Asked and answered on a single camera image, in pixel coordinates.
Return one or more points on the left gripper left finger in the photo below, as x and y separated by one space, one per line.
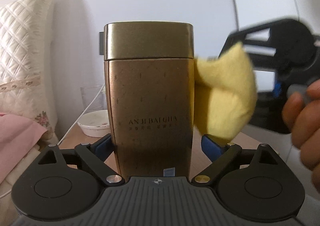
92 160

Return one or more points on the white ceramic dish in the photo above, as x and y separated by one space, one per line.
95 124

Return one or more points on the right hand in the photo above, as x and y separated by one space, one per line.
303 122

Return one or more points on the cream quilted headboard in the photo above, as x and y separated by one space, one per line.
26 84

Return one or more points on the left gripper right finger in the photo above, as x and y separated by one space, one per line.
223 160

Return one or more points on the grey wall socket panel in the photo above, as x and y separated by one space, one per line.
101 43

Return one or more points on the clear glass cup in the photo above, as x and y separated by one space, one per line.
93 98

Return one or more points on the yellow cleaning cloth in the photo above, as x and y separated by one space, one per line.
225 94

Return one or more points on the pink bed sheet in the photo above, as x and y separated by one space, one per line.
18 136

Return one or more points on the gold tea tin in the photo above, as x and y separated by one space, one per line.
149 78

